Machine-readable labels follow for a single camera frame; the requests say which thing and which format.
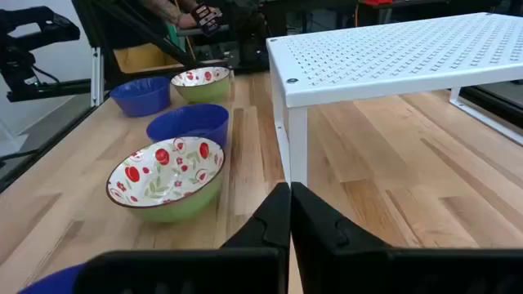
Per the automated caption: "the grey bar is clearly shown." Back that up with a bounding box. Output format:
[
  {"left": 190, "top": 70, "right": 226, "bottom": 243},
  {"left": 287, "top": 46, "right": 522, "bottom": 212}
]
[{"left": 175, "top": 23, "right": 230, "bottom": 38}]

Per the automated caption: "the blue plastic bowl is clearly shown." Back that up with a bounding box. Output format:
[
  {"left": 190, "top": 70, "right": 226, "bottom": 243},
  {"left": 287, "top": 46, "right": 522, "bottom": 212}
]
[
  {"left": 16, "top": 263, "right": 87, "bottom": 294},
  {"left": 145, "top": 103, "right": 230, "bottom": 149},
  {"left": 109, "top": 76, "right": 172, "bottom": 118}
]

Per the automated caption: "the person's forearm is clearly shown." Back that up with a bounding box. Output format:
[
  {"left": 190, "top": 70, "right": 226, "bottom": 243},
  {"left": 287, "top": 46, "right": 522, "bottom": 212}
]
[{"left": 141, "top": 0, "right": 198, "bottom": 29}]

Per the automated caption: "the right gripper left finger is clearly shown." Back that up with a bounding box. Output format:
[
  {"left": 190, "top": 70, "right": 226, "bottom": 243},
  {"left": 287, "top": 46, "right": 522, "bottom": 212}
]
[{"left": 75, "top": 182, "right": 292, "bottom": 294}]

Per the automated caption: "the white perforated metal shelf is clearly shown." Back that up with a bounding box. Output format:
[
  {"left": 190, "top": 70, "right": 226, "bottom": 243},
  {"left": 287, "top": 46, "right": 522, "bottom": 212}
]
[{"left": 265, "top": 11, "right": 523, "bottom": 187}]

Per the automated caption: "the person's hand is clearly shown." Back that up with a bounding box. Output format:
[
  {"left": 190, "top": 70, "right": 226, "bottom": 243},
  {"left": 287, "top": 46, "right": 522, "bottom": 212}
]
[{"left": 188, "top": 2, "right": 225, "bottom": 37}]

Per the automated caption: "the silver aluminium post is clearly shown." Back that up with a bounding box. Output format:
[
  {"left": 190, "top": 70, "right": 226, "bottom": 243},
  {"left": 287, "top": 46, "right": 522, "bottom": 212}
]
[{"left": 90, "top": 47, "right": 104, "bottom": 108}]

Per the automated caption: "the brown cardboard box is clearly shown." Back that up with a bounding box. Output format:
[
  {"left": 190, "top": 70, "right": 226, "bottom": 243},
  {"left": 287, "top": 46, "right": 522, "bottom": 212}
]
[{"left": 113, "top": 42, "right": 185, "bottom": 75}]

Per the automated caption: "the floral bowl green outside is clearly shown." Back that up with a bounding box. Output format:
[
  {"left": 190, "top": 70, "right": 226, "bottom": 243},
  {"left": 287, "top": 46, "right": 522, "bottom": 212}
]
[
  {"left": 105, "top": 136, "right": 226, "bottom": 224},
  {"left": 170, "top": 66, "right": 232, "bottom": 105}
]

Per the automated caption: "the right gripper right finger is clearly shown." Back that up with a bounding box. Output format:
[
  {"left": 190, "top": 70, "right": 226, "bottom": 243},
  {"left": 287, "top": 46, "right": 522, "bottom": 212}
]
[{"left": 290, "top": 182, "right": 523, "bottom": 294}]

